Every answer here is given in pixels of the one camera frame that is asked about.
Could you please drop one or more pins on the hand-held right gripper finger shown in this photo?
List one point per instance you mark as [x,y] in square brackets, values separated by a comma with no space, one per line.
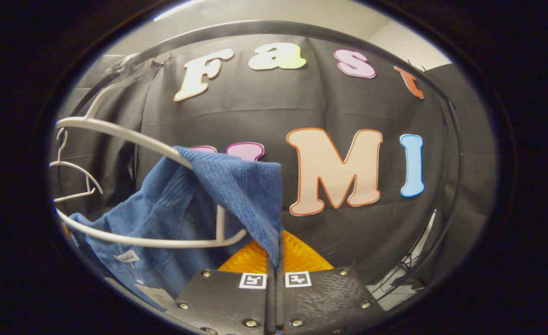
[270,302]
[280,302]

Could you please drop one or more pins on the blue knit garment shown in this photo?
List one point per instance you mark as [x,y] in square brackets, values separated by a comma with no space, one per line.
[236,186]

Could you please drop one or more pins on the white hanger with taped hook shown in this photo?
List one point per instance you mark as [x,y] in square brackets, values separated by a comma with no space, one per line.
[115,132]

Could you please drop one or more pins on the white plastic hanger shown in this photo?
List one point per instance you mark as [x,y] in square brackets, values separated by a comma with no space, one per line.
[69,164]

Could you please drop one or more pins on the black backdrop cloth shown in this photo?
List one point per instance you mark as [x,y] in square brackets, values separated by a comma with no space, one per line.
[348,102]

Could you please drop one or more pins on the black rack stand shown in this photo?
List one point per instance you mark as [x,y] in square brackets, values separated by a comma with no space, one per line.
[460,158]

